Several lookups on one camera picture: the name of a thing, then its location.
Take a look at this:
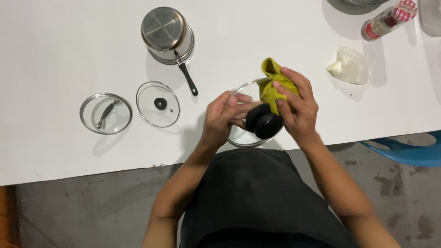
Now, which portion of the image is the glass lid with metal handle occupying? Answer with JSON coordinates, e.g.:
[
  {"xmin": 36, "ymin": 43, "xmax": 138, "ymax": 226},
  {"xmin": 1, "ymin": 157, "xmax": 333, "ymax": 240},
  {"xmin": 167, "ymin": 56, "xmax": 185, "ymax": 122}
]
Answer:
[{"xmin": 79, "ymin": 92, "xmax": 133, "ymax": 135}]

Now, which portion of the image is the clear glass container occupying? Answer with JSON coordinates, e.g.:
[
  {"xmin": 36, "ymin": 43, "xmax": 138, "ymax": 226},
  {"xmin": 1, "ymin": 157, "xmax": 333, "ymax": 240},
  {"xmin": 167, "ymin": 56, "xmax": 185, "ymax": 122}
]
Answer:
[{"xmin": 418, "ymin": 0, "xmax": 441, "ymax": 37}]

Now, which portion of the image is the bottle with red checkered cap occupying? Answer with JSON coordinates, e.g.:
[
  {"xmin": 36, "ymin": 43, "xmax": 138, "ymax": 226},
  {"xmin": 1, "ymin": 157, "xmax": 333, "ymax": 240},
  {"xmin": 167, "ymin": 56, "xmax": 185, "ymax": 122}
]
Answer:
[{"xmin": 361, "ymin": 0, "xmax": 418, "ymax": 42}]

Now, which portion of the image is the yellow-green cleaning cloth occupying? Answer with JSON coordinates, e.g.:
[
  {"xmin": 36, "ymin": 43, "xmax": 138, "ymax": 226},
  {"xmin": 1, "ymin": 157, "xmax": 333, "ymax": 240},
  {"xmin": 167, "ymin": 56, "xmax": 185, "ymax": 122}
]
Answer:
[{"xmin": 258, "ymin": 57, "xmax": 300, "ymax": 116}]

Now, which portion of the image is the person's right hand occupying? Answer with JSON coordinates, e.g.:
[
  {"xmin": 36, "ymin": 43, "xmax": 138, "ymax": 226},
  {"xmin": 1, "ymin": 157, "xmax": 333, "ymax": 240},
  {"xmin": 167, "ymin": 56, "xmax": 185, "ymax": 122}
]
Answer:
[{"xmin": 272, "ymin": 67, "xmax": 319, "ymax": 147}]

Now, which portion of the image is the person's dark shirt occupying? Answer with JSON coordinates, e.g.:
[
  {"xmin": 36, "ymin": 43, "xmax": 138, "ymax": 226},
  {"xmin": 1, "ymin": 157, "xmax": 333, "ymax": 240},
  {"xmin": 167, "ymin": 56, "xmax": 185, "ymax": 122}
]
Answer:
[{"xmin": 178, "ymin": 148, "xmax": 361, "ymax": 248}]

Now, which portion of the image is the stainless steel saucepan black handle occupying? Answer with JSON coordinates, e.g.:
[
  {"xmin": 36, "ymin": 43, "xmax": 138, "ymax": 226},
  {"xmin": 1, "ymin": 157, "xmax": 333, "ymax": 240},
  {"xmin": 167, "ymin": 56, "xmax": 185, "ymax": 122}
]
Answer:
[{"xmin": 141, "ymin": 6, "xmax": 199, "ymax": 97}]

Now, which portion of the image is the small glass lid black knob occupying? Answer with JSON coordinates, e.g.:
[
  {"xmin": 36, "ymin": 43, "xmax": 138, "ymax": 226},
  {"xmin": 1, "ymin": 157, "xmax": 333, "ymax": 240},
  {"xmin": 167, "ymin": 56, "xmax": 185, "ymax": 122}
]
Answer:
[{"xmin": 136, "ymin": 81, "xmax": 181, "ymax": 128}]

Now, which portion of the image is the person's left hand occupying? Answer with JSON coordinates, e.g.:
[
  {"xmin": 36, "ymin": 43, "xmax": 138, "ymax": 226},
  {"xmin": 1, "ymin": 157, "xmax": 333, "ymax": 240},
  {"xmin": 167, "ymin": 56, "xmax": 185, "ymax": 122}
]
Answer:
[{"xmin": 201, "ymin": 91, "xmax": 263, "ymax": 149}]

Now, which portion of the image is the glass lid with black knob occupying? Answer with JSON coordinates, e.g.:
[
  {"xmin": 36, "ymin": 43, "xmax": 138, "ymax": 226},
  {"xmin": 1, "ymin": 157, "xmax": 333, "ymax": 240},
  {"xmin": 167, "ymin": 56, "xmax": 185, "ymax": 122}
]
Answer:
[{"xmin": 226, "ymin": 78, "xmax": 284, "ymax": 149}]

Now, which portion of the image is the metal bowl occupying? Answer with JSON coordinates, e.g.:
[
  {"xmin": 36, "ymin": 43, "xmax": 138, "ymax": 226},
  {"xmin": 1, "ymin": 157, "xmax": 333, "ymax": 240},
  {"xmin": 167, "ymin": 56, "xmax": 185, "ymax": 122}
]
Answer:
[{"xmin": 340, "ymin": 0, "xmax": 390, "ymax": 6}]

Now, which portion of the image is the blue plastic chair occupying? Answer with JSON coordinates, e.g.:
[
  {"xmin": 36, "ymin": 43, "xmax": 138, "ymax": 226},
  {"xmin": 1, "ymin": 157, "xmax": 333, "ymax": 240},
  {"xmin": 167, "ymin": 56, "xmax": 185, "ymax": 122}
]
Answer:
[{"xmin": 359, "ymin": 130, "xmax": 441, "ymax": 168}]

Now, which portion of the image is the crumpled white plastic bag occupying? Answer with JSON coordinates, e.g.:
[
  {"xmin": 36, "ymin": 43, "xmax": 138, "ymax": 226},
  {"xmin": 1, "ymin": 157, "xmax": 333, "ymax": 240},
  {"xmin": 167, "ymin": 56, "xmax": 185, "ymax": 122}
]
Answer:
[{"xmin": 325, "ymin": 45, "xmax": 370, "ymax": 85}]

